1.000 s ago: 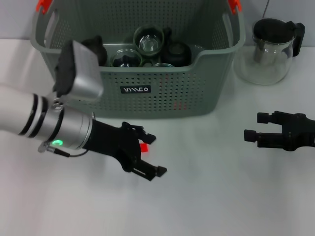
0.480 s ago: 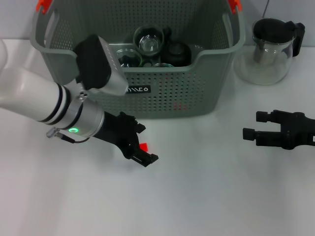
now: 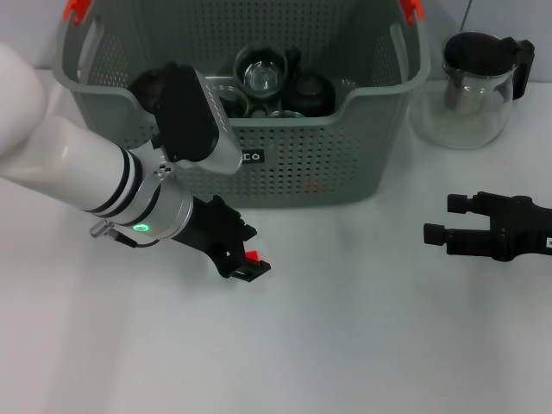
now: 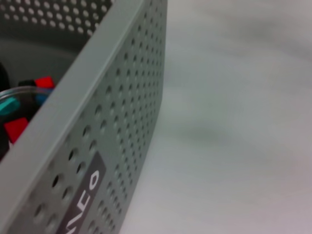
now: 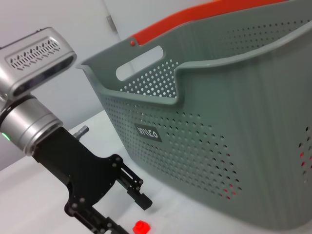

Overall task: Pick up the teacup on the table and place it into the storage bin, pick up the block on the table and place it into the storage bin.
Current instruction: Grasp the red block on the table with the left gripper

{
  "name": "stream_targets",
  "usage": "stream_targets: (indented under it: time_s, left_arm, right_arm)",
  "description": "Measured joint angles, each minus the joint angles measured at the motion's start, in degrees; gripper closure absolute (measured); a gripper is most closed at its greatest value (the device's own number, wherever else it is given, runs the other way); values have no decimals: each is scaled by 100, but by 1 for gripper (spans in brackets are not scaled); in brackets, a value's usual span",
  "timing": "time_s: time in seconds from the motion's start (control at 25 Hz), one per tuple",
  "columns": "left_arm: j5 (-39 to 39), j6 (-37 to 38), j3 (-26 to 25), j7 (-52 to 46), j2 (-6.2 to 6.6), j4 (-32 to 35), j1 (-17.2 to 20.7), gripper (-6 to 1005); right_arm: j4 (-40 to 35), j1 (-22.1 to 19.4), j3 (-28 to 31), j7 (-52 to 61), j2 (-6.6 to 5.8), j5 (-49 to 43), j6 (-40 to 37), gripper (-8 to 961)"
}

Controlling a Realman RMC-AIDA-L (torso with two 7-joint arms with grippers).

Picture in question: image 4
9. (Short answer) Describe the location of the dark red long brick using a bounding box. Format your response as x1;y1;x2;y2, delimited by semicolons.
3;117;29;144

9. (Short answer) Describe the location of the glass teacup with black holder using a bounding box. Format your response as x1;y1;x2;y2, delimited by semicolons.
0;79;56;159

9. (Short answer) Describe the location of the teal square brick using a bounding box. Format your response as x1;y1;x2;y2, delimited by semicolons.
0;97;20;116

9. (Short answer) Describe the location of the grey perforated storage bin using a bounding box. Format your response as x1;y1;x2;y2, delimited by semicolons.
0;0;169;234

